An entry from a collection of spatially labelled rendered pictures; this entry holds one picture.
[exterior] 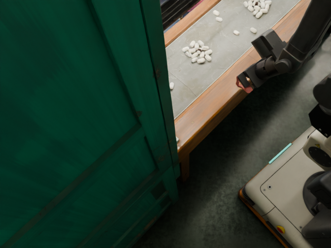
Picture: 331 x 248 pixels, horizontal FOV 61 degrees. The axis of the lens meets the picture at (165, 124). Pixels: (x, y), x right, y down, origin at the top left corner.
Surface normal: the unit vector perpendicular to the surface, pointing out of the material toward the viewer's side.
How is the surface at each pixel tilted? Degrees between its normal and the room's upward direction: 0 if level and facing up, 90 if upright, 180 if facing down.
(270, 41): 22
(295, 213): 0
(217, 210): 0
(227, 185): 0
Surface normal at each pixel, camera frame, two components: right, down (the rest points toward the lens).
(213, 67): -0.07, -0.40
